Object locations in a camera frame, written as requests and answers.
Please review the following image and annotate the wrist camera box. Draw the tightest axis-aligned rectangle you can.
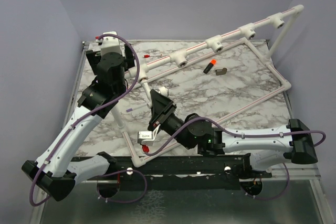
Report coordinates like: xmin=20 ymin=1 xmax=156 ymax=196
xmin=96 ymin=36 xmax=122 ymax=56
xmin=137 ymin=124 xmax=161 ymax=156

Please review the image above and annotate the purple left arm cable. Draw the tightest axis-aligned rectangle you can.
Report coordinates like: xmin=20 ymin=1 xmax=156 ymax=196
xmin=29 ymin=35 xmax=148 ymax=207

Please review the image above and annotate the white pipe frame with fittings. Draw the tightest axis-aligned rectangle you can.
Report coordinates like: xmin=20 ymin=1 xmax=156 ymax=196
xmin=110 ymin=4 xmax=305 ymax=168

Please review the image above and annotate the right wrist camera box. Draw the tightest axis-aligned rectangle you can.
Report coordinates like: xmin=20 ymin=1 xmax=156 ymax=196
xmin=137 ymin=124 xmax=161 ymax=156

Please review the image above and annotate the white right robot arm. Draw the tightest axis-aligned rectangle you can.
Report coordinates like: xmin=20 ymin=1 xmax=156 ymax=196
xmin=148 ymin=90 xmax=318 ymax=177

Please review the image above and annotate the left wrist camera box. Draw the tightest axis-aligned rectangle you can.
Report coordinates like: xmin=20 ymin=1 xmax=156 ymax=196
xmin=96 ymin=36 xmax=122 ymax=56

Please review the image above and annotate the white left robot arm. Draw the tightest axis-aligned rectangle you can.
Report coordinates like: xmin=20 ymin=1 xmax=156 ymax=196
xmin=22 ymin=42 xmax=140 ymax=207

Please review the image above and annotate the red small marker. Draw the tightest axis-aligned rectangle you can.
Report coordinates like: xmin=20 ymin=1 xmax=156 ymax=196
xmin=143 ymin=54 xmax=163 ymax=58

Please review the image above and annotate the white pen purple tip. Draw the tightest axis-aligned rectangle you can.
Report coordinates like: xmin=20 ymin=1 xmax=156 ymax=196
xmin=126 ymin=103 xmax=147 ymax=113

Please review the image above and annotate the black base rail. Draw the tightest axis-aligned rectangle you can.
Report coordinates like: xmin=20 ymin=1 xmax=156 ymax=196
xmin=84 ymin=154 xmax=271 ymax=191

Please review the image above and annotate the white plastic water faucet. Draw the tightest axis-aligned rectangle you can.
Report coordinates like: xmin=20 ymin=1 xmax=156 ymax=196
xmin=139 ymin=78 xmax=169 ymax=102

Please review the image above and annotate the orange cap black highlighter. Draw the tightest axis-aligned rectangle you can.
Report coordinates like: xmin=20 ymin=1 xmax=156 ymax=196
xmin=203 ymin=59 xmax=216 ymax=74

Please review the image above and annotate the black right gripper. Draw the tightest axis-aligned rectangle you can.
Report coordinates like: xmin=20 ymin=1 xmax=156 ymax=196
xmin=147 ymin=90 xmax=193 ymax=150

